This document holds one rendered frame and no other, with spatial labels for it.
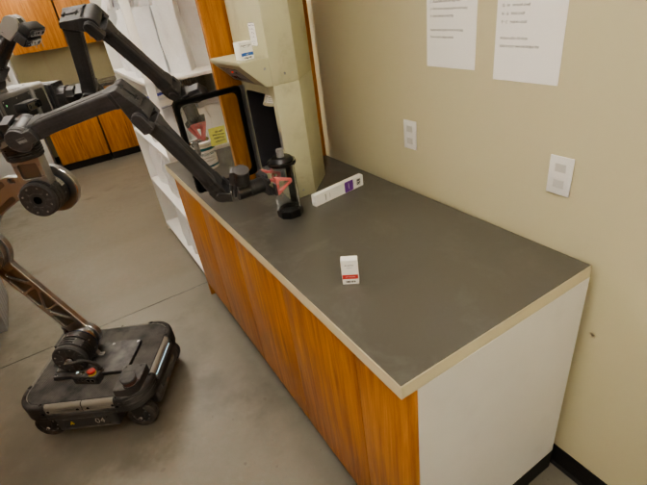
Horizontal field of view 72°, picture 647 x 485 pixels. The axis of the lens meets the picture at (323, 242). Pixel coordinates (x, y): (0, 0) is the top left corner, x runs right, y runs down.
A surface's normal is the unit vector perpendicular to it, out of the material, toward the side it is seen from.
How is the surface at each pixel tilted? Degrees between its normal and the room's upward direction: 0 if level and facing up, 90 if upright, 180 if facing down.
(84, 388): 0
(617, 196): 90
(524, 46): 90
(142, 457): 0
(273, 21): 90
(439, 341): 1
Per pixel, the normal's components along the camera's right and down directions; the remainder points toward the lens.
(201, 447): -0.12, -0.86
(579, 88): -0.84, 0.36
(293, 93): 0.53, 0.37
